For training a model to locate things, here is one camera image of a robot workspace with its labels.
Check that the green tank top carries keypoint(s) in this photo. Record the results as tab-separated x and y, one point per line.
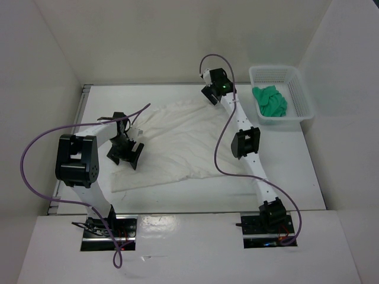
270	101

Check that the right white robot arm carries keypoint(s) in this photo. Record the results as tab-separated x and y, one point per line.
245	145

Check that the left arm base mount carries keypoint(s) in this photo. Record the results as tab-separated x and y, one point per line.
96	237

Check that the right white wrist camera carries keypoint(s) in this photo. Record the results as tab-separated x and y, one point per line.
206	77

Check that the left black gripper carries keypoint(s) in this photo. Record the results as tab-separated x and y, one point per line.
115	155

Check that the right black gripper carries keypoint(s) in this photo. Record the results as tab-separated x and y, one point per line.
208	92

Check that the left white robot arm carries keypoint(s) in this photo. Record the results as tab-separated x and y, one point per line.
77	163

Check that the white tank top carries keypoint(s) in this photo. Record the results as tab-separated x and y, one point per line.
183	140

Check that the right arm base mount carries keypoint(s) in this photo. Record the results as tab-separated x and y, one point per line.
256	236

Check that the white plastic basket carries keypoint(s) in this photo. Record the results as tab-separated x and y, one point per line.
288	82

